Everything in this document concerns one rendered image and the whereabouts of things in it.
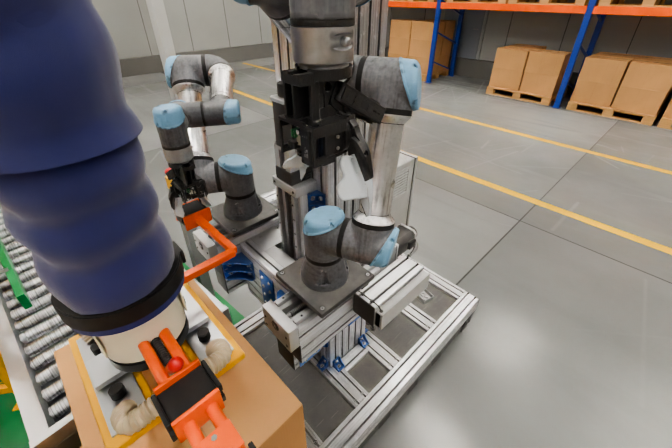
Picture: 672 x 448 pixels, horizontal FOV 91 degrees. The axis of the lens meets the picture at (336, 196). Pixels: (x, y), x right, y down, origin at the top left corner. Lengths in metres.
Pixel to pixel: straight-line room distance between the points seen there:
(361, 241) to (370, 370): 1.07
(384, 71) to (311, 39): 0.44
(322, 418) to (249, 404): 0.81
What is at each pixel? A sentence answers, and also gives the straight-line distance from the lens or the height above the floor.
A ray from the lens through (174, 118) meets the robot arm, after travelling 0.99.
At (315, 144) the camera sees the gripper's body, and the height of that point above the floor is 1.63.
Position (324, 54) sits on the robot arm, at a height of 1.74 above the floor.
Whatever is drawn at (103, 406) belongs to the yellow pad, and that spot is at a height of 1.08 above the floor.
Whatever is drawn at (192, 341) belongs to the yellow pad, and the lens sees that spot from 0.94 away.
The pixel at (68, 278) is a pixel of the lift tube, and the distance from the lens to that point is 0.71.
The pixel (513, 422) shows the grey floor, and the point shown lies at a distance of 2.15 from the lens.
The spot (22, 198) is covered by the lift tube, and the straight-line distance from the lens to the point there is 0.63.
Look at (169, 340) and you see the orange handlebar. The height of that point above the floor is 1.19.
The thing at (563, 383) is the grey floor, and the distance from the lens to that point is 2.39.
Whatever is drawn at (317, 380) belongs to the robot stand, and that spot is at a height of 0.21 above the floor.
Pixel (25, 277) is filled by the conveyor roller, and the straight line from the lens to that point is 2.39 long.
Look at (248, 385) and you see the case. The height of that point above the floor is 0.94.
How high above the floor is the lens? 1.80
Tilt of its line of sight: 32 degrees down
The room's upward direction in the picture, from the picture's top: straight up
